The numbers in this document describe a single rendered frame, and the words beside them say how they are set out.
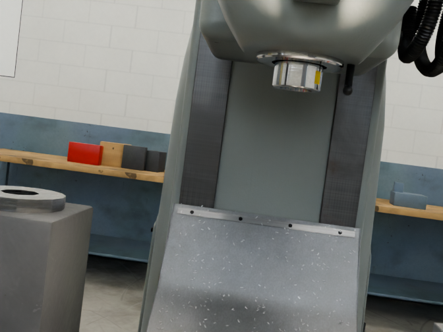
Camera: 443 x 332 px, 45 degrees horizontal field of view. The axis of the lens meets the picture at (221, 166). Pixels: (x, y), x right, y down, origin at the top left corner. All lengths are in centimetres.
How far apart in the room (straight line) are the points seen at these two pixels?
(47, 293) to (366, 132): 59
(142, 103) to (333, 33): 443
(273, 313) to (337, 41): 51
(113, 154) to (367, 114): 360
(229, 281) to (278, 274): 8
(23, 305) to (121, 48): 450
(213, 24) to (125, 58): 430
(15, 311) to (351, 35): 38
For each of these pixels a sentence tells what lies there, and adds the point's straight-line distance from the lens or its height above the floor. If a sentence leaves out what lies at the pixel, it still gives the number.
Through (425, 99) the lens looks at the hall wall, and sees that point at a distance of 496.
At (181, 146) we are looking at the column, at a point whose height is 120.
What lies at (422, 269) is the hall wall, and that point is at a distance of 506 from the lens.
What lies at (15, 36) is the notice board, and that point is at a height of 190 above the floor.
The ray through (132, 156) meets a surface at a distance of 432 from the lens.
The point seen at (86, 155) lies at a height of 95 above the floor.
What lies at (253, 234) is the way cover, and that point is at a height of 107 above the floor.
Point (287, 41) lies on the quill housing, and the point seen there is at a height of 131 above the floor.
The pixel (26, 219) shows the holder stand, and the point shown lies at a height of 113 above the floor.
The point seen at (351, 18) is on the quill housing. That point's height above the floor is 133.
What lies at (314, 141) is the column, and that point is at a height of 124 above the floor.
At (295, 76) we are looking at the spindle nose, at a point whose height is 129.
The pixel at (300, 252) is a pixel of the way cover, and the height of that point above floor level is 105.
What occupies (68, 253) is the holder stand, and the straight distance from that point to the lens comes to 55.
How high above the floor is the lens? 122
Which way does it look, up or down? 3 degrees down
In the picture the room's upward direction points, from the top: 7 degrees clockwise
